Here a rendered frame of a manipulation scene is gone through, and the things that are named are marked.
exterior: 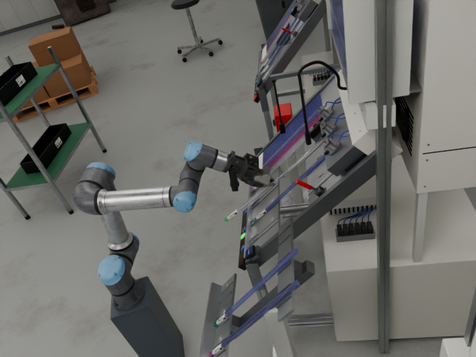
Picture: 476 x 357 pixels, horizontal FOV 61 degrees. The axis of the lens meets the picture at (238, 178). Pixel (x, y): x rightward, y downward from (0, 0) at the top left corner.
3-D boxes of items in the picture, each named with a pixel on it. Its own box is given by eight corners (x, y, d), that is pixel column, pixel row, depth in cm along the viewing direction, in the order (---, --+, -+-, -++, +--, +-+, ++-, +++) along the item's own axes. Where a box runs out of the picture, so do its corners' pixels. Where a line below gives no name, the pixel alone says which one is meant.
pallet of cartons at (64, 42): (105, 70, 588) (83, 21, 544) (96, 100, 512) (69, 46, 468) (21, 93, 591) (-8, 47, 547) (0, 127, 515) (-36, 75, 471)
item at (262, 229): (253, 261, 167) (247, 258, 166) (258, 163, 218) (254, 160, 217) (282, 236, 157) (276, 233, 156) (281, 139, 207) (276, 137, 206)
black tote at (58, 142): (44, 171, 333) (37, 161, 326) (26, 174, 336) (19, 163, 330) (71, 132, 377) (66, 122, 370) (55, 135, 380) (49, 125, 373)
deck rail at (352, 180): (257, 268, 167) (245, 263, 165) (257, 265, 169) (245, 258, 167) (392, 161, 128) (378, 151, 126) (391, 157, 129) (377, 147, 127)
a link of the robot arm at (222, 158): (210, 172, 149) (212, 158, 155) (222, 176, 150) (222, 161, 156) (217, 159, 144) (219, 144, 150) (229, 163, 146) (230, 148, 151)
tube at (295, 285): (212, 357, 137) (209, 355, 137) (212, 353, 139) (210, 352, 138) (299, 285, 107) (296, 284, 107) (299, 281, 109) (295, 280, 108)
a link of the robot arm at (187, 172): (173, 192, 151) (183, 171, 145) (179, 173, 160) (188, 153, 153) (193, 199, 153) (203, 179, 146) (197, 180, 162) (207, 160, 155)
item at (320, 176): (319, 214, 148) (309, 207, 146) (308, 118, 198) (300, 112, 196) (390, 156, 129) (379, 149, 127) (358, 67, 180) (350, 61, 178)
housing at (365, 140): (383, 166, 132) (351, 144, 127) (359, 93, 169) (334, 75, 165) (403, 151, 127) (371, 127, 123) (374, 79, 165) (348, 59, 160)
